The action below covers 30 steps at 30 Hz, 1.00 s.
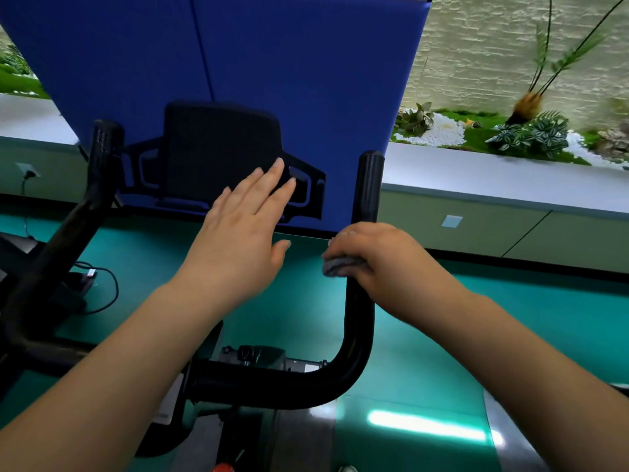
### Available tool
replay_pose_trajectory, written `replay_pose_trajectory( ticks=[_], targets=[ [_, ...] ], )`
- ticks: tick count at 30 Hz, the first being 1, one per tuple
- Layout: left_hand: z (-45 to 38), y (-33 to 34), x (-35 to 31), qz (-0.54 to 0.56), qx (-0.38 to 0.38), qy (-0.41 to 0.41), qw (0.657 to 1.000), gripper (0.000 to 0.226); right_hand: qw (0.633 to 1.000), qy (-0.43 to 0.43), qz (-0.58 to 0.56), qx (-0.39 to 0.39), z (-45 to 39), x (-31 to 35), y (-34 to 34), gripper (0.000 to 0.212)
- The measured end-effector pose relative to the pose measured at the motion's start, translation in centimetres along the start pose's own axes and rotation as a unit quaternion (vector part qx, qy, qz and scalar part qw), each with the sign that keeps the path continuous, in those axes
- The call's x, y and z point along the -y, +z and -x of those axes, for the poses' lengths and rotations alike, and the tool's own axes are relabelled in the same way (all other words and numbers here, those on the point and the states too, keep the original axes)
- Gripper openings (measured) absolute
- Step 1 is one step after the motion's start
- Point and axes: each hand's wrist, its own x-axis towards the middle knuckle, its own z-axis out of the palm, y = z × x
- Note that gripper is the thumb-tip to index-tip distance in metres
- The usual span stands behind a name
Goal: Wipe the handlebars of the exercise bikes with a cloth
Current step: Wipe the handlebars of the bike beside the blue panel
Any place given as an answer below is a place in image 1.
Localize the person's right forearm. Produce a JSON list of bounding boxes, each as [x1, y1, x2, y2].
[[427, 289, 629, 472]]

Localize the green moss mat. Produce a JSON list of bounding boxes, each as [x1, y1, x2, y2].
[[391, 108, 629, 168], [0, 41, 50, 100]]

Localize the person's left forearm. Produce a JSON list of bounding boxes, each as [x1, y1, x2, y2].
[[0, 282, 227, 472]]

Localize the small green garden plants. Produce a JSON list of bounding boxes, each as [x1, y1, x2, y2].
[[0, 43, 33, 77]]

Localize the grey stacked rock ornament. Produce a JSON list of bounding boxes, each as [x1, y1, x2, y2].
[[594, 120, 629, 161]]

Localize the small leafy green plant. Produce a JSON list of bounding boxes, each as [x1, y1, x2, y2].
[[395, 102, 436, 138]]

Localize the person's left hand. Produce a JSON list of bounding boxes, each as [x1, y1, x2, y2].
[[172, 157, 297, 315]]

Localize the grey cleaning cloth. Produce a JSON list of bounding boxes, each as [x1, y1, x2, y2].
[[322, 229, 370, 279]]

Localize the tall thin stemmed fern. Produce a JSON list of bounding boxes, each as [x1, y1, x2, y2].
[[506, 0, 629, 126]]

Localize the person's right hand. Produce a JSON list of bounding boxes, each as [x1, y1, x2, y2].
[[322, 222, 472, 335]]

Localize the blue wall pad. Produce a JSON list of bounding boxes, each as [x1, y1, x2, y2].
[[0, 0, 432, 239]]

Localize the black treadmill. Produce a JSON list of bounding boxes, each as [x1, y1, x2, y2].
[[0, 233, 97, 340]]

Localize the long cabinet with grey top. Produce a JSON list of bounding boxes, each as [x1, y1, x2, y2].
[[0, 92, 89, 205], [378, 142, 629, 276]]

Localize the patch of white pebbles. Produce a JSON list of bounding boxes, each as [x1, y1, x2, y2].
[[392, 112, 467, 148], [565, 131, 629, 170]]

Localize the black power cable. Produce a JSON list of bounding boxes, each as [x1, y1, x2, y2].
[[19, 174, 121, 316]]

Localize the variegated leaf plant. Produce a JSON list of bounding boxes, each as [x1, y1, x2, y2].
[[485, 110, 571, 161]]

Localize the black tablet holder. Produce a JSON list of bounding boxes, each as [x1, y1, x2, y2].
[[117, 101, 328, 222]]

